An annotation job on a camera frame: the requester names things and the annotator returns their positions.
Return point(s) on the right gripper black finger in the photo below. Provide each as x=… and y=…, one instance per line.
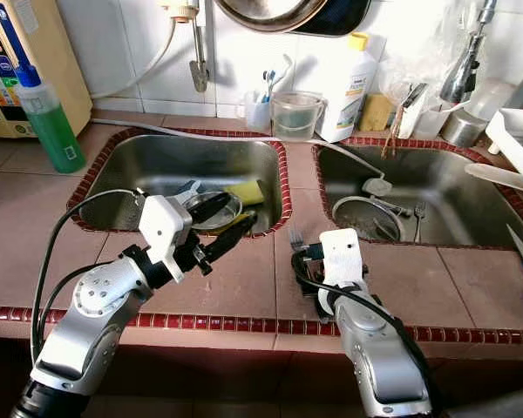
x=318, y=296

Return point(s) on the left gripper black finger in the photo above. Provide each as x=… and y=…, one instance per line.
x=209, y=205
x=228, y=241

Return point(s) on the yellow plastic bowl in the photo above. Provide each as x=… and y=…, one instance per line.
x=240, y=225

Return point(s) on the small steel bowl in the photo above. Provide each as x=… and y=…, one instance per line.
x=236, y=209

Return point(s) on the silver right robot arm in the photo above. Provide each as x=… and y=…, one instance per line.
x=383, y=357

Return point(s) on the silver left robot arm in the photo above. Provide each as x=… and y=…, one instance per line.
x=96, y=322

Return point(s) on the yellow green scouring sponge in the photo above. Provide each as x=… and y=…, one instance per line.
x=248, y=192

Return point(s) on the small white toothbrush cup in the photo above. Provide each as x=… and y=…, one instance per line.
x=257, y=113

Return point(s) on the dark red base cabinet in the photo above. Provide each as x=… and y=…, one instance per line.
x=209, y=374

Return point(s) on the clear plastic measuring jug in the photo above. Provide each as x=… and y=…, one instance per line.
x=296, y=117

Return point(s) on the blue toothbrush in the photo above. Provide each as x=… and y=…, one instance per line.
x=268, y=85

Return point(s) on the brown wooden utensil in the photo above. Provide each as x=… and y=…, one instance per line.
x=390, y=139

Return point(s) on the white toothbrush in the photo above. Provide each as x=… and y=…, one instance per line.
x=281, y=74

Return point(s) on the yellow sponge block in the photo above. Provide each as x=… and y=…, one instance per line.
x=375, y=113

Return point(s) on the white detergent bottle yellow cap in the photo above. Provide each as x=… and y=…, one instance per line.
x=349, y=96

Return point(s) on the green soap bottle blue cap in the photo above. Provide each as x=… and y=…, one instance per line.
x=52, y=131

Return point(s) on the white utensil container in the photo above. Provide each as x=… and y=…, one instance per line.
x=425, y=124

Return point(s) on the steel cup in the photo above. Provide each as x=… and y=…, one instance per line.
x=464, y=129

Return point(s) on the hanging steel pan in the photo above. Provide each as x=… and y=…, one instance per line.
x=266, y=10

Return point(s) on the beige water ioniser appliance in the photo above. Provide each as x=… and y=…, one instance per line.
x=57, y=43

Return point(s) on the hanging black pan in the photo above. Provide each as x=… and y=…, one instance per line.
x=349, y=17

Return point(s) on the clear plastic bag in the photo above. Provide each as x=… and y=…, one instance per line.
x=427, y=52

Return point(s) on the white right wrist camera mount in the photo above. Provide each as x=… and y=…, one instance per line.
x=342, y=257

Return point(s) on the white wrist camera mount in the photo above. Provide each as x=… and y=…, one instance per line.
x=166, y=231
x=342, y=257

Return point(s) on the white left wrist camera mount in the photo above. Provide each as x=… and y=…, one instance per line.
x=166, y=231

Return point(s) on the white wall tap fitting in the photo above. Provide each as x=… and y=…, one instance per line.
x=183, y=10

